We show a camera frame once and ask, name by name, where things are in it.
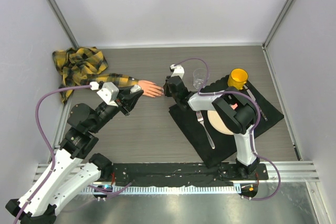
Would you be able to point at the yellow plaid shirt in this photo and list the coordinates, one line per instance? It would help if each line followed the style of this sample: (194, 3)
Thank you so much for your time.
(81, 66)

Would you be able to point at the black scalloped placemat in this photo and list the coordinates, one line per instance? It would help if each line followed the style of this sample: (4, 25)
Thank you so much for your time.
(224, 144)

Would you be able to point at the mannequin hand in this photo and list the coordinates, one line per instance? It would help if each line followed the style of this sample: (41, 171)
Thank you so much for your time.
(150, 89)

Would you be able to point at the silver fork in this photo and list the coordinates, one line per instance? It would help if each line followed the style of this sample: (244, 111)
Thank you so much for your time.
(201, 122)

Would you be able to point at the pink cream plate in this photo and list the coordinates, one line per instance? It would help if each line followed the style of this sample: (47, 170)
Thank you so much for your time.
(217, 123)

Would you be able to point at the white nail polish bottle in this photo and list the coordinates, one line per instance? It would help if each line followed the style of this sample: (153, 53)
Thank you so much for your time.
(135, 88)

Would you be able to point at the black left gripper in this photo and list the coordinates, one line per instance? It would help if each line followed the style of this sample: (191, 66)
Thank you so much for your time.
(129, 100)

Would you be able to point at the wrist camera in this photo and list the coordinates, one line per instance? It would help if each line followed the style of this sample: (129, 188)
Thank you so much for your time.
(107, 91)
(177, 70)

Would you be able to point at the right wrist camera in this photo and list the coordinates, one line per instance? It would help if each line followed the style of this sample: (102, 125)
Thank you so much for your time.
(177, 70)

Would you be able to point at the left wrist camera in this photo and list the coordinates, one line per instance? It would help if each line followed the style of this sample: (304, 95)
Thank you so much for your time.
(107, 91)

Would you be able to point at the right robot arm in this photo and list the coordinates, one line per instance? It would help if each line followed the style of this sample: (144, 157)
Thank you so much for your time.
(239, 113)

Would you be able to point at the white cable duct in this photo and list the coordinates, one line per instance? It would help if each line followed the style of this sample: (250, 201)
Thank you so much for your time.
(235, 189)

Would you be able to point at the silver knife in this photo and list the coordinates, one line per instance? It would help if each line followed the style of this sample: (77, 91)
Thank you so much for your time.
(254, 98)

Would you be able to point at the clear plastic cup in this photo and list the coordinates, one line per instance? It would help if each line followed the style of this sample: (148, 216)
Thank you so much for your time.
(200, 77)

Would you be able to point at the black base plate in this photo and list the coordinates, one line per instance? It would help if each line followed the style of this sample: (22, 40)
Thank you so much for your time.
(182, 174)

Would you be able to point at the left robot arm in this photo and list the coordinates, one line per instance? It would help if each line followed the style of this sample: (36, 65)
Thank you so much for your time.
(55, 188)

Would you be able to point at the yellow mug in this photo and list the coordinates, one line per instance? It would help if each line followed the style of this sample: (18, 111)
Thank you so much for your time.
(237, 78)

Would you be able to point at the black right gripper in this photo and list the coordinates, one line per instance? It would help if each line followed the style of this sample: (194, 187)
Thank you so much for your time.
(167, 93)

